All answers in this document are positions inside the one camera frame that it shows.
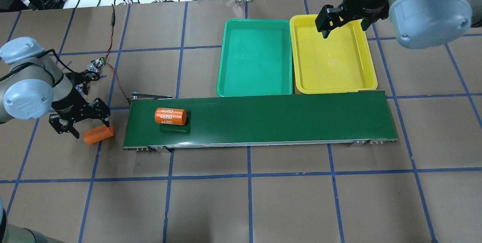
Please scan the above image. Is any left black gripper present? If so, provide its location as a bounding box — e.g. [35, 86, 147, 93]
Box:
[49, 96, 111, 139]

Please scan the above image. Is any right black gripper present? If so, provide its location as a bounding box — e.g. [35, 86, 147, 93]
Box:
[316, 0, 389, 39]

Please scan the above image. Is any plain orange cylinder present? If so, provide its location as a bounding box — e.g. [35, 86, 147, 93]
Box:
[82, 124, 115, 145]

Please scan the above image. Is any orange cylinder marked 4680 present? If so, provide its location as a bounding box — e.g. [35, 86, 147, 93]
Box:
[154, 107, 187, 125]

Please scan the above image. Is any yellow push button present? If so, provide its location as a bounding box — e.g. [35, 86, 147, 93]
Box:
[75, 70, 101, 96]

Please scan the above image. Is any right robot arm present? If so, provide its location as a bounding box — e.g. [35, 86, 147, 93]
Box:
[315, 0, 482, 49]

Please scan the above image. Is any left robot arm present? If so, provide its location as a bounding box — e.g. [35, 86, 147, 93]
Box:
[0, 37, 115, 145]

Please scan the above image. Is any yellow plastic tray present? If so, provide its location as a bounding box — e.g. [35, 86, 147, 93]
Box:
[290, 14, 378, 94]

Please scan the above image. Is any green conveyor belt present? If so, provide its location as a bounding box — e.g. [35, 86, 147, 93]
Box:
[122, 91, 398, 151]

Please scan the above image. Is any green plastic tray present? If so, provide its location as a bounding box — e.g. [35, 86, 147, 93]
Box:
[217, 19, 293, 97]

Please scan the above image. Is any red black power cable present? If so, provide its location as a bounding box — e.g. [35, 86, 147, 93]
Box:
[105, 5, 131, 104]

